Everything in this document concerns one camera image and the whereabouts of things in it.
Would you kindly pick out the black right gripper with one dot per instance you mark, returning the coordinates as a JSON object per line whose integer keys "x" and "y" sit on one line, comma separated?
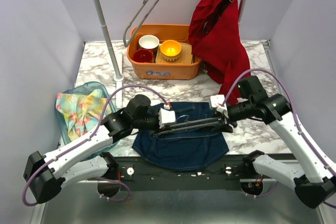
{"x": 226, "y": 127}

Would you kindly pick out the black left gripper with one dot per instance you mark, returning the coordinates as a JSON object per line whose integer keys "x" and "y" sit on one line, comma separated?
{"x": 158, "y": 126}

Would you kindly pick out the blue denim skirt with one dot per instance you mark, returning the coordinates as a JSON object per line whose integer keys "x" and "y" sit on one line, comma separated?
{"x": 188, "y": 150}

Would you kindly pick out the floral cloth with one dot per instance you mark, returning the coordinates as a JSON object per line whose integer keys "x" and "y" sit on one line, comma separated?
{"x": 80, "y": 112}

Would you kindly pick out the red skirt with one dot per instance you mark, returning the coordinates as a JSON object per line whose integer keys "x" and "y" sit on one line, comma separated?
{"x": 214, "y": 36}

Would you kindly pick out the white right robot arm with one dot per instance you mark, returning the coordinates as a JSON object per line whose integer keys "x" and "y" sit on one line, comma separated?
{"x": 314, "y": 182}

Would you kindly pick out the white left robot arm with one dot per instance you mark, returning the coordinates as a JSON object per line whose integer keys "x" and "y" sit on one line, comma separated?
{"x": 84, "y": 158}

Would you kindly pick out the red cup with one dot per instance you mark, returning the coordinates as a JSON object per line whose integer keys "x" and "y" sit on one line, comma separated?
{"x": 143, "y": 56}

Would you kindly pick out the orange plastic basin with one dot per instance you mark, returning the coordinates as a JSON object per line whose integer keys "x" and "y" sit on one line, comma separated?
{"x": 166, "y": 70}

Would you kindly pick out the beige square plate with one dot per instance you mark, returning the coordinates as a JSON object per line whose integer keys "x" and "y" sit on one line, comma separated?
{"x": 184, "y": 57}

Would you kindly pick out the yellow bowl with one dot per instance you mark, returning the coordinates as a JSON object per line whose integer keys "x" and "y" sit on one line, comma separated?
{"x": 170, "y": 50}

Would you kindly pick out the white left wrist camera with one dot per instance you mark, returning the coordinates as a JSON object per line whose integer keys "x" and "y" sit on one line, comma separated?
{"x": 167, "y": 116}

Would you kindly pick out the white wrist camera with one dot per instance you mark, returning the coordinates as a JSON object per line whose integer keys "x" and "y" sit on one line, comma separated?
{"x": 217, "y": 103}
{"x": 167, "y": 116}

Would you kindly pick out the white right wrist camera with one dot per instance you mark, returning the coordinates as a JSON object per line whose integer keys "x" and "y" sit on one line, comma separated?
{"x": 217, "y": 103}

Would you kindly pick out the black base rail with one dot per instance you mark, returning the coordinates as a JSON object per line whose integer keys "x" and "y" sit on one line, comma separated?
{"x": 139, "y": 175}

